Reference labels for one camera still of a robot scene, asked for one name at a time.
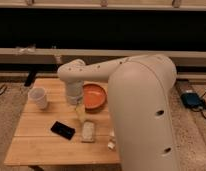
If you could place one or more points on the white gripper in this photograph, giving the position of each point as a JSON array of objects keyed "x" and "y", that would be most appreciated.
[{"x": 74, "y": 94}]

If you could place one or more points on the white sponge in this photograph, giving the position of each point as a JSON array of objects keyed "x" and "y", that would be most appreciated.
[{"x": 88, "y": 132}]

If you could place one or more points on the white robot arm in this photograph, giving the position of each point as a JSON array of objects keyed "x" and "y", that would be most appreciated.
[{"x": 137, "y": 93}]

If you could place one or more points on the orange bowl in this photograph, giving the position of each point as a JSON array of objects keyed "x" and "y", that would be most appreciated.
[{"x": 94, "y": 96}]

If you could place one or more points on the black rectangular phone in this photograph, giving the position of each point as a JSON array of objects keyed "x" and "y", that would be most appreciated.
[{"x": 63, "y": 130}]

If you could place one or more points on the wooden table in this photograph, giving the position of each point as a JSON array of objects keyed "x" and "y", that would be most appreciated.
[{"x": 53, "y": 136}]

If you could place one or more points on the white squeeze bottle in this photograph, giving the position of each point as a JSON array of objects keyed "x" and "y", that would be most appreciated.
[{"x": 112, "y": 141}]

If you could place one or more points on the blue power adapter box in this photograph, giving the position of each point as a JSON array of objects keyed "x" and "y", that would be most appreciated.
[{"x": 191, "y": 100}]

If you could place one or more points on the black table leg post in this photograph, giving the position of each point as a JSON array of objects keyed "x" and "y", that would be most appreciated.
[{"x": 30, "y": 78}]

